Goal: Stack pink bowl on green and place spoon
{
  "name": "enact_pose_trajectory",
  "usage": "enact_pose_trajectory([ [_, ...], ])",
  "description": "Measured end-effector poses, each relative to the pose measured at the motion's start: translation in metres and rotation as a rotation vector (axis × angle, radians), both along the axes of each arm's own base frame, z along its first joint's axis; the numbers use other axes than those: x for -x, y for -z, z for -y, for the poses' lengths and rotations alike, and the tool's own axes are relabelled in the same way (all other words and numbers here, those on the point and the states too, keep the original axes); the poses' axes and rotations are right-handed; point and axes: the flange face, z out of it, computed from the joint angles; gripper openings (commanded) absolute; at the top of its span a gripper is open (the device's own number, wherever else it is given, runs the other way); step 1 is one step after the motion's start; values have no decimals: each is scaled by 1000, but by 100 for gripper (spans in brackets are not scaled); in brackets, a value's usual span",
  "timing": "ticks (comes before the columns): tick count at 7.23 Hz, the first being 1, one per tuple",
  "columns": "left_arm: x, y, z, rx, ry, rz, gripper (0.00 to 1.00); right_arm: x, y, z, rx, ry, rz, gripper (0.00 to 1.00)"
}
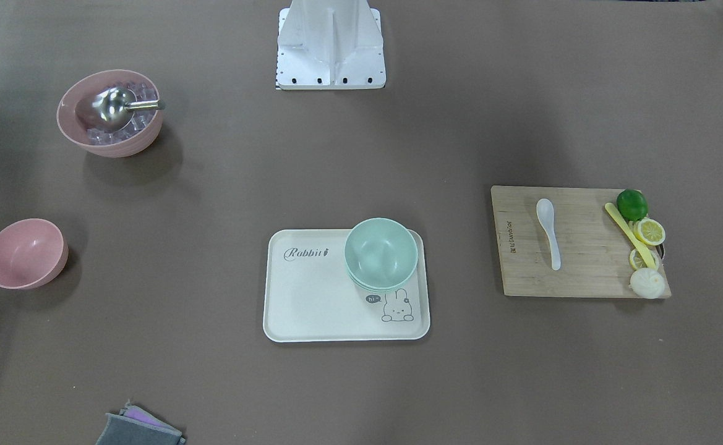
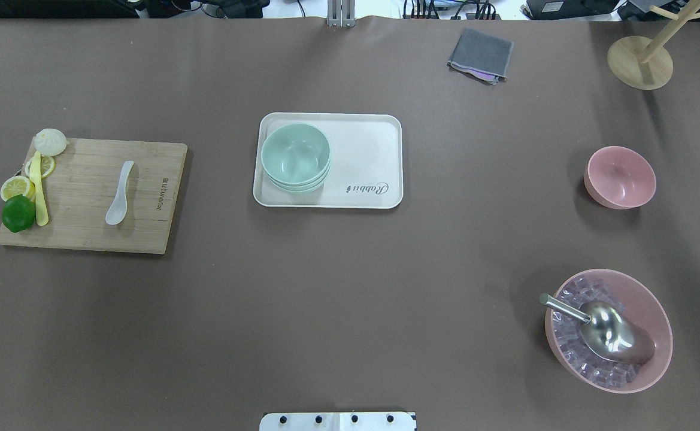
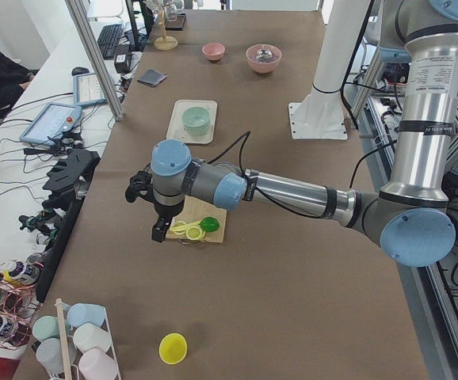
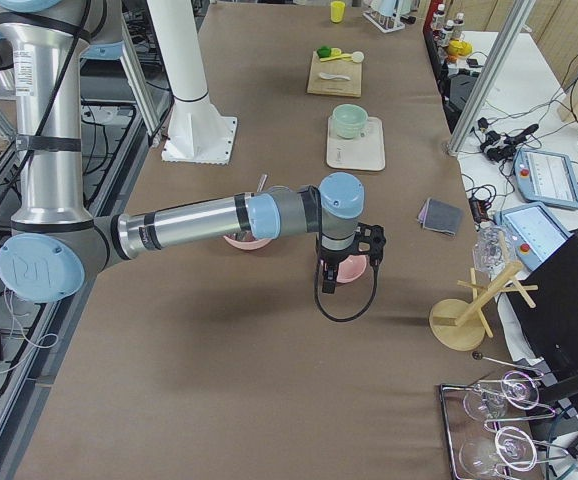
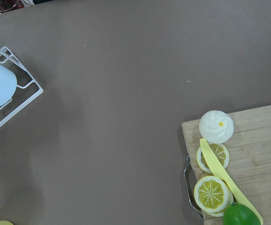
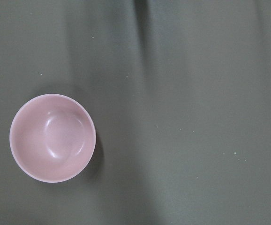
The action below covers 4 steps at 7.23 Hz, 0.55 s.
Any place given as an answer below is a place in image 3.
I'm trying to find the pastel cup rack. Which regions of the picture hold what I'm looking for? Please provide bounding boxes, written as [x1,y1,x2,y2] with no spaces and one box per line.
[32,298,122,379]

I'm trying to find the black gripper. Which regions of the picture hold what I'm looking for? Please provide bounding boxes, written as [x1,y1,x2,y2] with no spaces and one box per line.
[125,170,185,242]

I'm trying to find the bamboo cutting board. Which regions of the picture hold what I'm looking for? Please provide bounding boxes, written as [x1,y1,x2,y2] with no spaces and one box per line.
[166,196,227,243]

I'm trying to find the aluminium frame post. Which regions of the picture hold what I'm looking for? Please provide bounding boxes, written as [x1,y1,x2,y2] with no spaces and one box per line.
[65,0,124,122]

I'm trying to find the large pink bowl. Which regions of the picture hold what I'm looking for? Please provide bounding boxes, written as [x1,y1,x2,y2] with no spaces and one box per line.
[246,44,282,74]

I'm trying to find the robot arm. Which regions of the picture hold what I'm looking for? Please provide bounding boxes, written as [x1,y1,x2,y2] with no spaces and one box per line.
[125,1,458,267]

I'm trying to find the white serving tray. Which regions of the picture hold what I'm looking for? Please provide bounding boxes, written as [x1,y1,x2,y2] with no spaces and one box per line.
[166,100,217,145]

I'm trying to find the copper wire bottle basket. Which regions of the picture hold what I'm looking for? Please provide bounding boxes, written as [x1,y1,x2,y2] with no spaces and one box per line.
[0,260,41,351]

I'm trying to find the black keyboard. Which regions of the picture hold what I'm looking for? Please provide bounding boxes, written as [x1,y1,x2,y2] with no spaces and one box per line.
[97,24,124,60]

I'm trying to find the black tool rack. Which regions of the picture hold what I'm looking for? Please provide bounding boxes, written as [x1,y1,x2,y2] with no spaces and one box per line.
[18,149,101,303]

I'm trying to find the green lime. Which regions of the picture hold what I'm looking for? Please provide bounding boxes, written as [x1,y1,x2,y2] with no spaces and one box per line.
[200,217,220,233]

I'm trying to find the green bowl stack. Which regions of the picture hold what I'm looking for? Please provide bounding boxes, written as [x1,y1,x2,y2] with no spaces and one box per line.
[181,106,211,136]

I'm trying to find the lemon slice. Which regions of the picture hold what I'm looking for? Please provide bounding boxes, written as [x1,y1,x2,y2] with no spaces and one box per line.
[185,225,205,241]
[170,221,189,235]

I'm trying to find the blue teach pendant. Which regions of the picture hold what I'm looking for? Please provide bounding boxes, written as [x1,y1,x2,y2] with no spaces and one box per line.
[19,102,82,146]
[73,73,106,108]

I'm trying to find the yellow plastic cup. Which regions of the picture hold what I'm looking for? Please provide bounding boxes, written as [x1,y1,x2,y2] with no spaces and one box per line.
[158,332,188,365]

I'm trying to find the small pink bowl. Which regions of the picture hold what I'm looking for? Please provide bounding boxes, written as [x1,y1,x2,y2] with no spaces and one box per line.
[201,42,226,62]

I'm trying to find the wooden mug tree stand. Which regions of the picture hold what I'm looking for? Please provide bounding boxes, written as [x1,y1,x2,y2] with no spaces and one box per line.
[146,0,178,51]

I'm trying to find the white camera mast base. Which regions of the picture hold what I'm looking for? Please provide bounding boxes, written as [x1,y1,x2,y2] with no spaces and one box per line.
[288,0,379,140]

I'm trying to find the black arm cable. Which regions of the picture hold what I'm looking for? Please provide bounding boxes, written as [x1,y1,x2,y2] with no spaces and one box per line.
[207,130,396,221]

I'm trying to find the grey folded cloth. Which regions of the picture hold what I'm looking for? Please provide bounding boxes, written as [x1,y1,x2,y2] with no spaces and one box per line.
[137,69,167,87]

